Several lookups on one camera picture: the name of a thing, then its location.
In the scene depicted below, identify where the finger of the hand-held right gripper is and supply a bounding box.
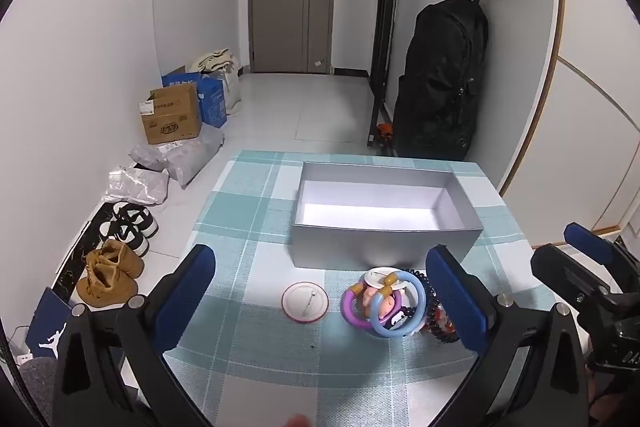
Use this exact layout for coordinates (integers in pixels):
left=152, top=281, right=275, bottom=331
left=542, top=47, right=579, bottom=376
left=563, top=222, right=626, bottom=265
left=530, top=243, right=610, bottom=308

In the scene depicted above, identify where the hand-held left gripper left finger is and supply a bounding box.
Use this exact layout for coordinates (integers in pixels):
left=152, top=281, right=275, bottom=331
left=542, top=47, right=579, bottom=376
left=51, top=244, right=217, bottom=427

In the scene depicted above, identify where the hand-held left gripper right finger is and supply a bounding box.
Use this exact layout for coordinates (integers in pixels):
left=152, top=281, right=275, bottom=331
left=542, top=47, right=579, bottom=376
left=425, top=244, right=593, bottom=427

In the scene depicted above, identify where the red bead bracelet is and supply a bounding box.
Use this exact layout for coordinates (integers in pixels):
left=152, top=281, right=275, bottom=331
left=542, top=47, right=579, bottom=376
left=420, top=299, right=460, bottom=346

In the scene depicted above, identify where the black bead bracelet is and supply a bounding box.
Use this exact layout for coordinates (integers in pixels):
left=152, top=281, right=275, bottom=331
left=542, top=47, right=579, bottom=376
left=398, top=268, right=443, bottom=305

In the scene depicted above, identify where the blue ring bracelet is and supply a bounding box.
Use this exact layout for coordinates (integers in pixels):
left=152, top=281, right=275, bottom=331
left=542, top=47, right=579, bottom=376
left=370, top=270, right=427, bottom=340

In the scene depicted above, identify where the silver cardboard box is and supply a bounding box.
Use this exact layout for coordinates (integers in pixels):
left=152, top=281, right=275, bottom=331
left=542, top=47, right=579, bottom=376
left=289, top=161, right=485, bottom=272

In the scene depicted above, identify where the purple bracelet with pig charm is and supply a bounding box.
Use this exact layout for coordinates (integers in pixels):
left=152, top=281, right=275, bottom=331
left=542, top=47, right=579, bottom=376
left=341, top=274, right=408, bottom=333

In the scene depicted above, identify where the tan suede boot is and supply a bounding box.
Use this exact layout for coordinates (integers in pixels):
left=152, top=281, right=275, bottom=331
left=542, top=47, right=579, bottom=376
left=76, top=252, right=138, bottom=308
left=97, top=239, right=146, bottom=279

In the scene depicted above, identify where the black and white sneaker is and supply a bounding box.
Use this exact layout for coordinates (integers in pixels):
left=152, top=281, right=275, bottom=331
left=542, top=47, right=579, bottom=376
left=99, top=221, right=151, bottom=258
left=112, top=202, right=160, bottom=238

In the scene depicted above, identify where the teal plaid tablecloth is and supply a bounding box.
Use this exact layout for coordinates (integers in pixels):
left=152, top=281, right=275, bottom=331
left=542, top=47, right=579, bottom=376
left=135, top=150, right=596, bottom=427

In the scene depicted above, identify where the white parcel bag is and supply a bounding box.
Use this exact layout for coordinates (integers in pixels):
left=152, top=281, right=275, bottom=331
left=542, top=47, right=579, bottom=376
left=105, top=166, right=170, bottom=206

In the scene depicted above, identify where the grey parcel bag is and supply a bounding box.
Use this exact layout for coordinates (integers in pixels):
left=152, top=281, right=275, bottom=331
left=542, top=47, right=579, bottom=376
left=129, top=141, right=173, bottom=172
left=167, top=127, right=225, bottom=188

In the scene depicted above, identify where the blue paper bag white logo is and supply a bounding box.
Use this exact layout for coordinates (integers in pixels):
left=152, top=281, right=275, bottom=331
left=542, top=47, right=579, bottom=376
left=26, top=287, right=73, bottom=360

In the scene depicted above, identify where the brown cardboard box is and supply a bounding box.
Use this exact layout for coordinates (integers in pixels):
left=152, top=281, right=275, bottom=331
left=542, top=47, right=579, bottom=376
left=140, top=84, right=203, bottom=145

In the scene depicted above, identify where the grey fabric seat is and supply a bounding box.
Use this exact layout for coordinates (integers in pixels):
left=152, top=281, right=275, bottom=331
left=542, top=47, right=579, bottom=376
left=19, top=357, right=60, bottom=427

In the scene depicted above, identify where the blue carton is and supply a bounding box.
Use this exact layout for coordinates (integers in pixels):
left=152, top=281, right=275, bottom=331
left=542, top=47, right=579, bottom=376
left=196, top=76, right=227, bottom=128
left=161, top=64, right=202, bottom=88

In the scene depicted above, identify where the white plastic bag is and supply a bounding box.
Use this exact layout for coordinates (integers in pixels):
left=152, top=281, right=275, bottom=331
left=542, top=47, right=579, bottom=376
left=220, top=66, right=242, bottom=115

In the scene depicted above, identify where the white wardrobe with wood trim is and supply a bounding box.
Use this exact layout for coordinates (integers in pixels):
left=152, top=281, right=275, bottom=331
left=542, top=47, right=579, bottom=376
left=500, top=0, right=640, bottom=240

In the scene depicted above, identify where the black backpack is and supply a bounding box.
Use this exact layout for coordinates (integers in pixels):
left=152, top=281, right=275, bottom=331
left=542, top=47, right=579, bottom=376
left=392, top=0, right=490, bottom=161

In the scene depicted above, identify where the black metal rack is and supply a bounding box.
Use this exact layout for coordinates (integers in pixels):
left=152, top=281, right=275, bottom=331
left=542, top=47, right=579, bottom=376
left=367, top=0, right=407, bottom=152

